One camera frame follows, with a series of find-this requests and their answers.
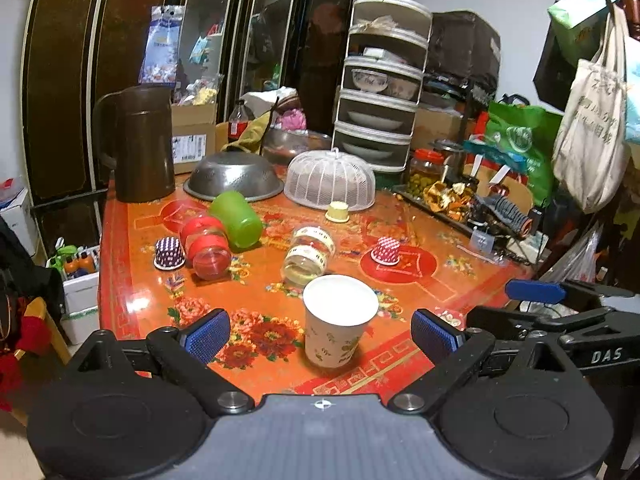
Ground white storage box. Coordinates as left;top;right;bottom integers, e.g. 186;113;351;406
1;177;39;257

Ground red lid pickle jar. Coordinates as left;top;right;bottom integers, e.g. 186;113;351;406
406;148;445;197

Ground white mesh food cover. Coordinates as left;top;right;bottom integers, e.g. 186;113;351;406
283;148;375;211

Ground beige canvas tote bag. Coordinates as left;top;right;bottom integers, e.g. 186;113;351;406
552;3;629;214

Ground white tiered dish rack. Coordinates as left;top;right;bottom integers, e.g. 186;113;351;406
332;0;433;174

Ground clear glass jar white labels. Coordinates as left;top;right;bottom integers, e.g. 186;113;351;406
281;226;335;288

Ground small yellow cup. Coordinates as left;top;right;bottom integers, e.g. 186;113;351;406
324;200;349;223

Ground green plastic cup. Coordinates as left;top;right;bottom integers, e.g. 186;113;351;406
209;191;262;250

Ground red cap sauce bottle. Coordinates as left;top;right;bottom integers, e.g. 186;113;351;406
228;99;254;142

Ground brown plastic pitcher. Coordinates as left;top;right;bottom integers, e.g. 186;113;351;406
92;84;175;203

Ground blue patterned porcelain bowl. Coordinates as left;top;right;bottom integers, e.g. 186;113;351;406
352;67;388;93

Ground cardboard box with label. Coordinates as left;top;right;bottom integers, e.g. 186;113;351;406
171;103;227;174

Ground red lidded glass jar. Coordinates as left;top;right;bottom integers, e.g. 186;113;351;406
179;214;232;281

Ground green shopping bag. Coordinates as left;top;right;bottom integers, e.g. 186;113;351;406
485;102;562;206

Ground dark tray with peels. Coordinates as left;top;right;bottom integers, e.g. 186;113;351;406
394;181;534;240

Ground red polka dot cupcake liner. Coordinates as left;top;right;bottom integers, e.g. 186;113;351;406
370;236;400;266

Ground steel colander bowl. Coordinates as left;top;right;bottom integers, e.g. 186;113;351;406
182;152;284;203

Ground blue white snack bag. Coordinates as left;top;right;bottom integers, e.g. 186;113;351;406
138;6;184;86

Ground white paper cup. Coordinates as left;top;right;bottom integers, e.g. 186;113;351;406
303;274;378;368

